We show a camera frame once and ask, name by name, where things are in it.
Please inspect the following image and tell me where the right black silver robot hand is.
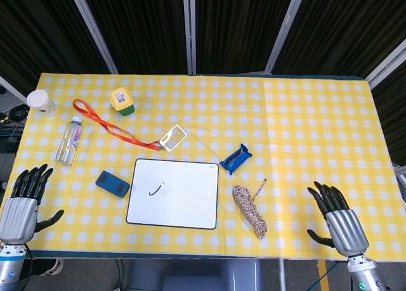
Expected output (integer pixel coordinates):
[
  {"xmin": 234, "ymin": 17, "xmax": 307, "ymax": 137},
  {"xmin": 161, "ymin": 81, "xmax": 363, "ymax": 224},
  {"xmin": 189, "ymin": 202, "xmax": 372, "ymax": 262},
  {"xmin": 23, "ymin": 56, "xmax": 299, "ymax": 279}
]
[{"xmin": 306, "ymin": 181, "xmax": 370, "ymax": 257}]

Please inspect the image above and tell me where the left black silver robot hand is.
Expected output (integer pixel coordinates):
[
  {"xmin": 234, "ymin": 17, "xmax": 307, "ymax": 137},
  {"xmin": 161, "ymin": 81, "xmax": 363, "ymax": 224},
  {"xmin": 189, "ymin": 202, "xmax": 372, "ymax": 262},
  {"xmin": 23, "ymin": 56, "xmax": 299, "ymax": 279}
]
[{"xmin": 0, "ymin": 164, "xmax": 65, "ymax": 245}]

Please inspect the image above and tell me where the blue board eraser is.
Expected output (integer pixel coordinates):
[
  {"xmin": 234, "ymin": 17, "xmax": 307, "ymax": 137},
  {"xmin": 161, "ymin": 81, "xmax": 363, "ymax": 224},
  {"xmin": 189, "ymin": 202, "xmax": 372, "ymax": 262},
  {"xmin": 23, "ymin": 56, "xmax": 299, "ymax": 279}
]
[{"xmin": 95, "ymin": 170, "xmax": 131, "ymax": 198}]

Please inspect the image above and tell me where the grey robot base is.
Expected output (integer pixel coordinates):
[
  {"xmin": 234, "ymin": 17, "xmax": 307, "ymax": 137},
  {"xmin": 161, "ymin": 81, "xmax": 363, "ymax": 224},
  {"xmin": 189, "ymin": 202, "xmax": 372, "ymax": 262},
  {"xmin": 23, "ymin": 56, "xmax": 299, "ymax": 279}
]
[{"xmin": 126, "ymin": 258, "xmax": 264, "ymax": 291}]

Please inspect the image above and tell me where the white whiteboard with black rim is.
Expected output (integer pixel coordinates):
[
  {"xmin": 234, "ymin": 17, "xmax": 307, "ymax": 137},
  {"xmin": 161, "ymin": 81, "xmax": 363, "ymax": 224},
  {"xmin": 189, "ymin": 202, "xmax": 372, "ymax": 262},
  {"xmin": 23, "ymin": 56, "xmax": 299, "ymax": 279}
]
[{"xmin": 126, "ymin": 158, "xmax": 220, "ymax": 231}]

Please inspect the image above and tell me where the yellow floor tape strip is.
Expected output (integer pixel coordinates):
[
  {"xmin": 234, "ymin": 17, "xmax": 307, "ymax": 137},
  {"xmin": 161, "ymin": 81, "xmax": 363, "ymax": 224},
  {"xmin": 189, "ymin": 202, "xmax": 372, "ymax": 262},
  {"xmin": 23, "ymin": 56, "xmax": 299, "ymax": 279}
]
[{"xmin": 317, "ymin": 259, "xmax": 331, "ymax": 291}]

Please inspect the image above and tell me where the clear plastic water bottle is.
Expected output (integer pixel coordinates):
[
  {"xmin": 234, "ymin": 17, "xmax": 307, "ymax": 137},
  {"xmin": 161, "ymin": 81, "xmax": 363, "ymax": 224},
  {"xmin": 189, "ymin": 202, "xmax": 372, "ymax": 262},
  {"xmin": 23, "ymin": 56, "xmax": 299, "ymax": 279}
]
[{"xmin": 55, "ymin": 115, "xmax": 84, "ymax": 166}]

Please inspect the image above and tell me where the yellow white checkered tablecloth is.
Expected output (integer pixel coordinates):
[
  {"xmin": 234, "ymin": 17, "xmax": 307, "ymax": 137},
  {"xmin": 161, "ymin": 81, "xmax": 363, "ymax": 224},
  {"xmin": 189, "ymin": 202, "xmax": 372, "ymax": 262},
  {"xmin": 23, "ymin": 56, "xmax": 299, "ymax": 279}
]
[{"xmin": 0, "ymin": 74, "xmax": 406, "ymax": 262}]

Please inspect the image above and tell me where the blue clip tool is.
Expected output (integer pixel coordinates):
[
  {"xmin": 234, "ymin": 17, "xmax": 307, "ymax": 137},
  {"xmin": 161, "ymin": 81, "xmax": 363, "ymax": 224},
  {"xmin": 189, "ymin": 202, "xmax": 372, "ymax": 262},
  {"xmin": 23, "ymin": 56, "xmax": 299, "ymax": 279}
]
[{"xmin": 219, "ymin": 143, "xmax": 254, "ymax": 176}]

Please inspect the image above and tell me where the green container with yellow lid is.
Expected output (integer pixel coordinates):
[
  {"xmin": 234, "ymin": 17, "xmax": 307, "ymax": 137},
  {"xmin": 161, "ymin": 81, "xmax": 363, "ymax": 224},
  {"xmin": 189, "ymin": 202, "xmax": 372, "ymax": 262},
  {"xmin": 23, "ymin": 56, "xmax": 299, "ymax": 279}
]
[{"xmin": 109, "ymin": 86, "xmax": 136, "ymax": 117}]

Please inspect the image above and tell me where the white clear badge holder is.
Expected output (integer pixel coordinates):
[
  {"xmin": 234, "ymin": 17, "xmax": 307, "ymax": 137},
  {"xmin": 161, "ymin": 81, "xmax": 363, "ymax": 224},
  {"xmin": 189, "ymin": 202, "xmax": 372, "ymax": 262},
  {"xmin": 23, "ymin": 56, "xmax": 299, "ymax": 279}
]
[{"xmin": 159, "ymin": 124, "xmax": 188, "ymax": 153}]

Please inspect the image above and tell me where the coiled multicolour braided rope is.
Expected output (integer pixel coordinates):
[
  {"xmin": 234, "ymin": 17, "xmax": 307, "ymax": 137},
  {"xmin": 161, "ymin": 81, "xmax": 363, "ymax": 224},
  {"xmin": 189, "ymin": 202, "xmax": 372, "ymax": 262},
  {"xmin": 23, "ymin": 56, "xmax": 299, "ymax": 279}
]
[{"xmin": 232, "ymin": 178, "xmax": 269, "ymax": 240}]

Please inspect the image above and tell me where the black cable coil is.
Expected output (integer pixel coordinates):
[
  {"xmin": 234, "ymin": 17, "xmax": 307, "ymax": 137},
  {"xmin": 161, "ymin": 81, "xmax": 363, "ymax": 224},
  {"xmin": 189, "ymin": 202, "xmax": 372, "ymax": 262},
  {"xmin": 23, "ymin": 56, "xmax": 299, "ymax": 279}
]
[{"xmin": 8, "ymin": 104, "xmax": 29, "ymax": 122}]

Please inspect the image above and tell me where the orange lanyard strap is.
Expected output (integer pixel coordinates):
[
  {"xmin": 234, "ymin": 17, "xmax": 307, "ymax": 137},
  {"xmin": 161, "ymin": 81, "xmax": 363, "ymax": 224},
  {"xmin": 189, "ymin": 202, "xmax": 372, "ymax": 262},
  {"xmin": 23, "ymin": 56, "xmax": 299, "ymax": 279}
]
[{"xmin": 72, "ymin": 99, "xmax": 161, "ymax": 152}]

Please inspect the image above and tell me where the grey partition frame post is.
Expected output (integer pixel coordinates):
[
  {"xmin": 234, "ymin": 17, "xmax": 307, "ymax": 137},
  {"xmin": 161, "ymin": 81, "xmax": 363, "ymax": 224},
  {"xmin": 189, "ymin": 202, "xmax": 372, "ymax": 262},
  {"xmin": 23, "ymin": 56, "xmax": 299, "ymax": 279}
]
[
  {"xmin": 0, "ymin": 75, "xmax": 28, "ymax": 105},
  {"xmin": 182, "ymin": 0, "xmax": 198, "ymax": 75},
  {"xmin": 363, "ymin": 43, "xmax": 406, "ymax": 89},
  {"xmin": 264, "ymin": 0, "xmax": 308, "ymax": 75},
  {"xmin": 67, "ymin": 0, "xmax": 119, "ymax": 75}
]

